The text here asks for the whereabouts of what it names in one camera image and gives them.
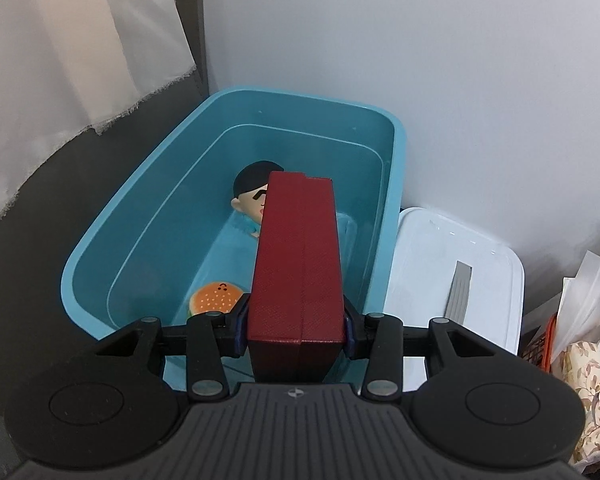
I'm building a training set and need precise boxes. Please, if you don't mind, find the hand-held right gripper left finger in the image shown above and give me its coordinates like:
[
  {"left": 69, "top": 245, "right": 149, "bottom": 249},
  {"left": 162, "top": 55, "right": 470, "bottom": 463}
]
[{"left": 95, "top": 294, "right": 253, "bottom": 402}]

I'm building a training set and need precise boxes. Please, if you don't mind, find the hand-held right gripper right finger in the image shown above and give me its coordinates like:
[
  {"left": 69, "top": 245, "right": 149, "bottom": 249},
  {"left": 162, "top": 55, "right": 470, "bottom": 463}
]
[{"left": 341, "top": 294, "right": 503, "bottom": 402}]

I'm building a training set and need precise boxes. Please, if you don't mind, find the toy hamburger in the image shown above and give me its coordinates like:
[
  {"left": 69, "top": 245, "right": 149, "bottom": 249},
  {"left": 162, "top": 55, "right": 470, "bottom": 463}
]
[{"left": 187, "top": 282, "right": 244, "bottom": 319}]

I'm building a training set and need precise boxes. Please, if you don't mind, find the red gift box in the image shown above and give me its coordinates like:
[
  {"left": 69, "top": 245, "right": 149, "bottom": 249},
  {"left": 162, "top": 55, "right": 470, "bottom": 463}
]
[{"left": 246, "top": 170, "right": 348, "bottom": 384}]

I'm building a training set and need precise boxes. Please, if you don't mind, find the plush doll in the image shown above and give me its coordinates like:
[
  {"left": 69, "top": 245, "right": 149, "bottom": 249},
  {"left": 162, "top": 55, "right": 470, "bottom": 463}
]
[{"left": 230, "top": 160, "right": 276, "bottom": 239}]

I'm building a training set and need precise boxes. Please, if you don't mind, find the blue plastic storage bin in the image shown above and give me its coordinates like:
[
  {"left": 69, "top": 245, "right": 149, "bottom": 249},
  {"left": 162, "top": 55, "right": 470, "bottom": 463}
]
[{"left": 60, "top": 87, "right": 408, "bottom": 393}]

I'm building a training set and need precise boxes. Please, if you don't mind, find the white plastic bin lid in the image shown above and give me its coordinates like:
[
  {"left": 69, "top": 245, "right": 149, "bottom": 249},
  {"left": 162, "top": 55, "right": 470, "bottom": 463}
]
[{"left": 359, "top": 206, "right": 526, "bottom": 397}]

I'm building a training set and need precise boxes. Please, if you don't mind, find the red plastic basket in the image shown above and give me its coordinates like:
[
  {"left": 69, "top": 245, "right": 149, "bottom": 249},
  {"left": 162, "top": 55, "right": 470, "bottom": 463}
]
[{"left": 520, "top": 314, "right": 561, "bottom": 376}]

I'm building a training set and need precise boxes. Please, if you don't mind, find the dark grey board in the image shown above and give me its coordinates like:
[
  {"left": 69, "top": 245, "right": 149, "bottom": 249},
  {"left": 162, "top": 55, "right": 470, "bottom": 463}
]
[{"left": 0, "top": 72, "right": 216, "bottom": 413}]

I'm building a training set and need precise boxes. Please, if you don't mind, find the floral patterned bag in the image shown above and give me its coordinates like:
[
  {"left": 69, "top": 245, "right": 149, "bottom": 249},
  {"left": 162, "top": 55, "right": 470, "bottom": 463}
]
[{"left": 555, "top": 327, "right": 600, "bottom": 467}]

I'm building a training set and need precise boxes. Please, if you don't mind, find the white sheer curtain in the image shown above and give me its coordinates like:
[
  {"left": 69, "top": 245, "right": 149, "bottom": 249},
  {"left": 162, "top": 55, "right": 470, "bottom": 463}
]
[{"left": 0, "top": 0, "right": 199, "bottom": 248}]

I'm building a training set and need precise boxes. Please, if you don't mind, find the dark grey vertical post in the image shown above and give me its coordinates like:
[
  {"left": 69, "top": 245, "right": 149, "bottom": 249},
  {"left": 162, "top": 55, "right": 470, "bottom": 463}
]
[{"left": 171, "top": 0, "right": 218, "bottom": 103}]

